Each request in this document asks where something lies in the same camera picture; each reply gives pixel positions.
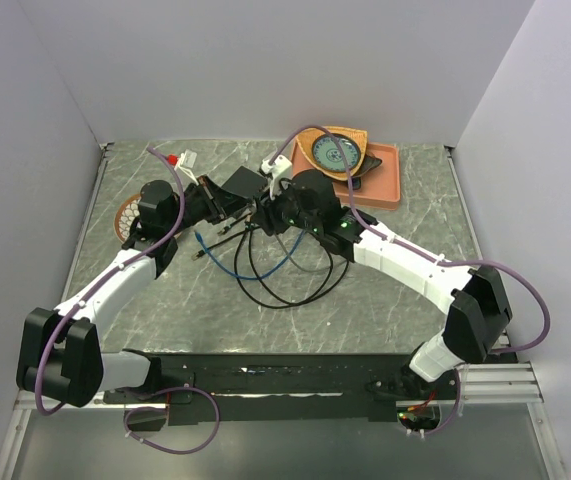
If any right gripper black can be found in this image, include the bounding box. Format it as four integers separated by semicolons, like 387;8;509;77
250;175;321;237

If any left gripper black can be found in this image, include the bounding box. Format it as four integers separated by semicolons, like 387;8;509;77
165;175;253;237

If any black network switch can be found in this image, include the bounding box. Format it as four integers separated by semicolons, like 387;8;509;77
222;166;268;200

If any blue ethernet cable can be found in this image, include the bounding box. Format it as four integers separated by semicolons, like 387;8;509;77
192;230;306;281

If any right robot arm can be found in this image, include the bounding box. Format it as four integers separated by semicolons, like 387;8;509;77
252;167;512;399

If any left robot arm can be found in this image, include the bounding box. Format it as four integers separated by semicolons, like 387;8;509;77
17;169;265;415

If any woven triangular basket plate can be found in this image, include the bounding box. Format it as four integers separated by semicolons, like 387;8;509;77
295;126;369;181

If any teal patterned round plate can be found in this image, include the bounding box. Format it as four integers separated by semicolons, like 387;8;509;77
312;133;361;173

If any black dish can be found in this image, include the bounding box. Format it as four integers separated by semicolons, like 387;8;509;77
350;155;382;191

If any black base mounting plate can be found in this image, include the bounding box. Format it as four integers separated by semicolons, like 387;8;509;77
104;353;456;426

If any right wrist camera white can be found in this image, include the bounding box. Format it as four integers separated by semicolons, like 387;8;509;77
259;155;293;200

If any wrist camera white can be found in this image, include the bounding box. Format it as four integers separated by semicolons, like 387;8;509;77
259;155;293;200
166;149;198;189

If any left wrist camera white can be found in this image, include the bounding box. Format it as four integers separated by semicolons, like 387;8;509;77
166;149;198;189

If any black ethernet cable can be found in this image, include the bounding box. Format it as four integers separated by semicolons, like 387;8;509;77
214;212;351;310

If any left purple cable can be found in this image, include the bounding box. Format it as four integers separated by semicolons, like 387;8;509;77
34;145;186;416

